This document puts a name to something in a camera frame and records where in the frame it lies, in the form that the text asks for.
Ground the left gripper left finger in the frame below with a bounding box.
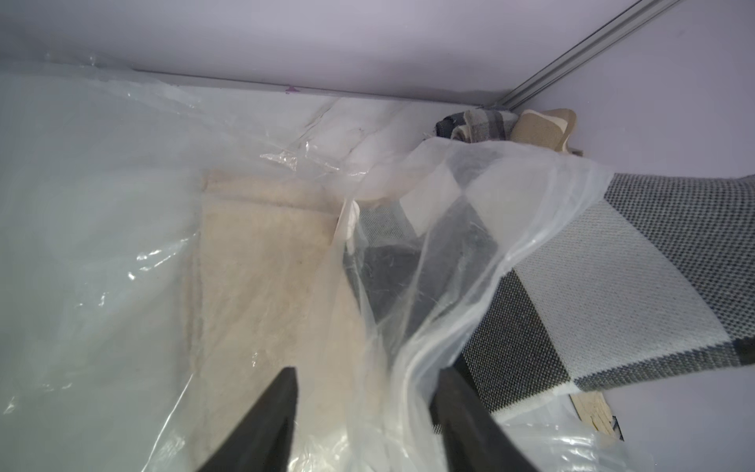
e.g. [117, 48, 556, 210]
[199, 367, 298, 472]

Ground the beige fuzzy scarf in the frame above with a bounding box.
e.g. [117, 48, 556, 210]
[184, 170, 368, 471]

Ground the black cream checked scarf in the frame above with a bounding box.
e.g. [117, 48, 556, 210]
[343, 174, 754, 413]

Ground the cream plaid scarf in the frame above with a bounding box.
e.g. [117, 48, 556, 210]
[435, 108, 519, 144]

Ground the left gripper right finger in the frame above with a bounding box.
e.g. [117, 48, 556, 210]
[436, 368, 537, 472]

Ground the clear plastic vacuum bag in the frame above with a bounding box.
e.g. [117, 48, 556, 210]
[1, 63, 637, 471]

